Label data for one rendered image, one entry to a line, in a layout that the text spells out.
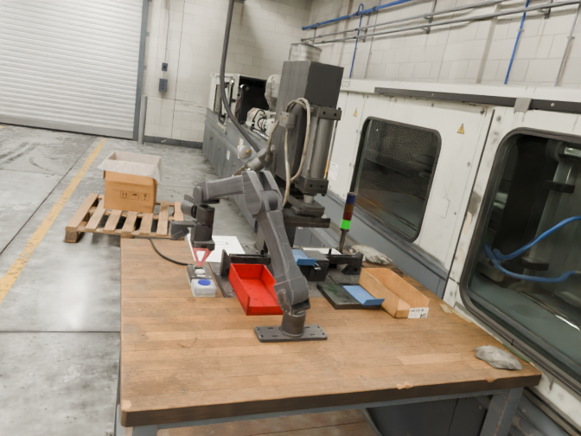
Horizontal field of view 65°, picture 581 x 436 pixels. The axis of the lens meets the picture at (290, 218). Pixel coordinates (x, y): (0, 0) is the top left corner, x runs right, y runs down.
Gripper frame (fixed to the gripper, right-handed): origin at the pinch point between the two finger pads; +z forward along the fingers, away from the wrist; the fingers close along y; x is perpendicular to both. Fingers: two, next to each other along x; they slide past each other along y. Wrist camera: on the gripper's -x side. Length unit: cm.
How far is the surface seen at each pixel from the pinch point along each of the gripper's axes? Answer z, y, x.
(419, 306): 3, 27, 70
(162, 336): 5.0, 35.7, -14.6
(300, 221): -17.1, 2.5, 32.2
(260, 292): 4.6, 12.3, 18.2
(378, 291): 2, 18, 58
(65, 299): 93, -163, -54
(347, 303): 3.4, 22.9, 44.2
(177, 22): -171, -919, 80
